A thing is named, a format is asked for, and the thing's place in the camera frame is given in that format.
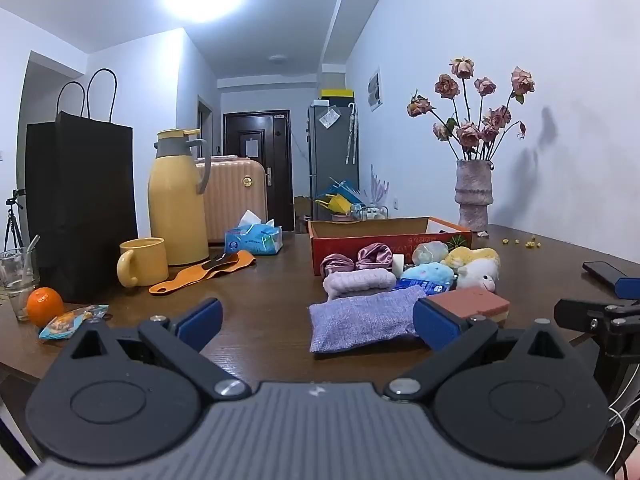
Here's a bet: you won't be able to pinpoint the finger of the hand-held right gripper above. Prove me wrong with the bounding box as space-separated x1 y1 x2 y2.
554 299 608 335
615 276 640 301

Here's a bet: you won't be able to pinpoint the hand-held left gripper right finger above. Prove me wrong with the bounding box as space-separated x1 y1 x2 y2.
384 297 573 402

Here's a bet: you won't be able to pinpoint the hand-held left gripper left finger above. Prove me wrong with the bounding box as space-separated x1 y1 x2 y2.
60 297 252 402

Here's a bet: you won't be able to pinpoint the blue tissue packet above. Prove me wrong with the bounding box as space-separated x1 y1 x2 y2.
392 277 455 297

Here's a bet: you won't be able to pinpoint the brown sponge block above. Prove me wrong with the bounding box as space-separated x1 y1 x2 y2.
426 289 512 324

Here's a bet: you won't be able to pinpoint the blue plush toy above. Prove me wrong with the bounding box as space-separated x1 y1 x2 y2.
400 262 457 289

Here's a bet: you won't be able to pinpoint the white sheep plush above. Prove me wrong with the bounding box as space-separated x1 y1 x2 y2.
456 257 501 294

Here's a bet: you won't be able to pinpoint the pale green soft toy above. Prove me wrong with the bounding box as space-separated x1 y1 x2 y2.
414 241 451 266

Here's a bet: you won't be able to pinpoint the lavender fabric pouch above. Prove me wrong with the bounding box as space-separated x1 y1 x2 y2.
308 294 426 355

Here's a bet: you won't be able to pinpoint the yellow plush toy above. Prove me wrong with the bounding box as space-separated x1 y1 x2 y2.
441 246 501 271

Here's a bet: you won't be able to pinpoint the pink knitted cloth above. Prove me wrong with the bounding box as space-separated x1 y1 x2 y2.
322 268 397 302

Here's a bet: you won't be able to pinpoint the purple satin bow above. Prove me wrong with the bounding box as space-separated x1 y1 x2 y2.
320 242 397 277

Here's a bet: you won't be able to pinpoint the red cardboard box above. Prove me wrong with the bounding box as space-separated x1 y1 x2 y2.
307 216 473 277

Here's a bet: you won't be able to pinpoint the black smartphone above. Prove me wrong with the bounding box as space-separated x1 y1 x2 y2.
582 261 629 289

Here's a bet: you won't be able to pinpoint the yellow mug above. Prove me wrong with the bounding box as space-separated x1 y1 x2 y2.
117 237 170 289

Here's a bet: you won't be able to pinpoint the scattered yellow petals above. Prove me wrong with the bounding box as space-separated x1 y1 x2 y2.
502 235 544 250

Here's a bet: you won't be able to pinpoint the blue tissue pack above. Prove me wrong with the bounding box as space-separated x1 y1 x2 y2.
224 210 285 257

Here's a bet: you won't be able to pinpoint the yellow thermos jug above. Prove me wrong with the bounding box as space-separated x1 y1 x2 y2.
147 129 212 267

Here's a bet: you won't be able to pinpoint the pink suitcase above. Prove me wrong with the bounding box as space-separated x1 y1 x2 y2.
195 156 269 246

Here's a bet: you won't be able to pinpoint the colourful snack packet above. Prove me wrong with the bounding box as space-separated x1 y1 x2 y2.
39 304 110 341

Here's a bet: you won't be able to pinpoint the trolley with bottles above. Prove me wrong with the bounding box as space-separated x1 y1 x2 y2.
350 203 389 221

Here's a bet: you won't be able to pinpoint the pink ceramic vase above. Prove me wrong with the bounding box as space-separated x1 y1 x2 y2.
454 159 495 234

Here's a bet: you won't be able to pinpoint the cardboard box on floor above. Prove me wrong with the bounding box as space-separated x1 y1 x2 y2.
293 195 311 234

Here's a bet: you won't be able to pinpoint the orange fruit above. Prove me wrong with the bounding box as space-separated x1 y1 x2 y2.
26 286 65 329

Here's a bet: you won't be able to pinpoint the blue and yellow bags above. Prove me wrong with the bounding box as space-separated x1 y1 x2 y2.
313 177 361 216

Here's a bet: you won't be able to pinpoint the black paper bag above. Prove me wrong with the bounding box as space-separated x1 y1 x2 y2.
25 68 139 304

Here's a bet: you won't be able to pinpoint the dark brown door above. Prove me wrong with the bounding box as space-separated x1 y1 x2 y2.
222 109 295 234

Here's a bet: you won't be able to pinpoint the clear drinking glass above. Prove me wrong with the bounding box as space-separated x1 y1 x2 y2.
0 234 42 322

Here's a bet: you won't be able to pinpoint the dried pink roses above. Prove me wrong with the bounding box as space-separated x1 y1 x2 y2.
406 56 536 162

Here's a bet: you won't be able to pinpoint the grey refrigerator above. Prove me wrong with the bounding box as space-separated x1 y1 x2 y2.
307 101 360 222

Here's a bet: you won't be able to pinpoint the white folded umbrella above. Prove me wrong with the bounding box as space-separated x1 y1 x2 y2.
345 102 360 165

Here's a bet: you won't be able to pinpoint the black tripod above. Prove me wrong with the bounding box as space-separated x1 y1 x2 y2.
3 188 27 252

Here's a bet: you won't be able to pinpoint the white cables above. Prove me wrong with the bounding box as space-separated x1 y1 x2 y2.
606 389 640 467

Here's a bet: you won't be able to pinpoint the wall picture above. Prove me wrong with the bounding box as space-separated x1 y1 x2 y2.
367 66 384 112

